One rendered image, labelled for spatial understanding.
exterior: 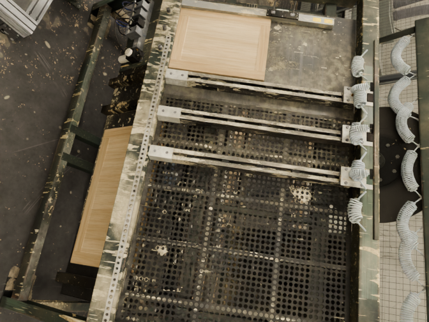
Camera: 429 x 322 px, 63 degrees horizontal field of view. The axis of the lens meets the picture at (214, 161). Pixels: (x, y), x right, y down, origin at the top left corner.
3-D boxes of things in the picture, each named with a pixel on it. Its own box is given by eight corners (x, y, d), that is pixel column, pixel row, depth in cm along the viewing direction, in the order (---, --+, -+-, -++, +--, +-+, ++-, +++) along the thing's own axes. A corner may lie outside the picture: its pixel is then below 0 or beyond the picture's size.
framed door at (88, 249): (107, 130, 245) (105, 129, 244) (167, 122, 216) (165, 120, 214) (73, 262, 218) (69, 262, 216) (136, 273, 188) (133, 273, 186)
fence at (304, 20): (182, 2, 222) (182, -2, 218) (332, 22, 220) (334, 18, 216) (181, 9, 220) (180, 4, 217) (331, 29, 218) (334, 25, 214)
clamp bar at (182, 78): (168, 71, 206) (163, 46, 183) (369, 99, 203) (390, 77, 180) (165, 87, 203) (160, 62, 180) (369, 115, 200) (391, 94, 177)
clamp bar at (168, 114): (161, 107, 199) (155, 85, 176) (369, 137, 196) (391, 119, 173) (158, 123, 196) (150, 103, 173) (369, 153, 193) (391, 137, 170)
